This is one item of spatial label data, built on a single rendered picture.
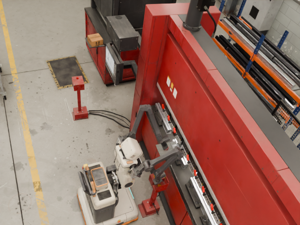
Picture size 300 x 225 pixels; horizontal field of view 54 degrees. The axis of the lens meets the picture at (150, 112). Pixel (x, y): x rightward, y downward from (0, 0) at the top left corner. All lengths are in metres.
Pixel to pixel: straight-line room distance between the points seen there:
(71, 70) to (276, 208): 4.72
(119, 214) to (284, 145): 2.32
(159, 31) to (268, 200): 2.10
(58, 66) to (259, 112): 4.51
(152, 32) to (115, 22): 0.59
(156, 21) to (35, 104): 2.93
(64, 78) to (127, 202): 2.92
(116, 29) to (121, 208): 2.23
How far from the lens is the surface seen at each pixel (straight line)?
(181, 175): 3.59
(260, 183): 2.37
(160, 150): 3.57
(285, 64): 4.85
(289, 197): 2.16
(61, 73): 6.01
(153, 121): 3.26
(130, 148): 3.08
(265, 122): 2.41
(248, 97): 2.56
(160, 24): 3.39
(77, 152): 4.71
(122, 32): 3.60
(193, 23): 3.14
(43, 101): 5.50
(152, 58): 3.63
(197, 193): 3.41
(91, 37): 5.01
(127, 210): 3.94
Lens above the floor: 3.86
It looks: 46 degrees down
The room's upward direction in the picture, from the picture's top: 11 degrees clockwise
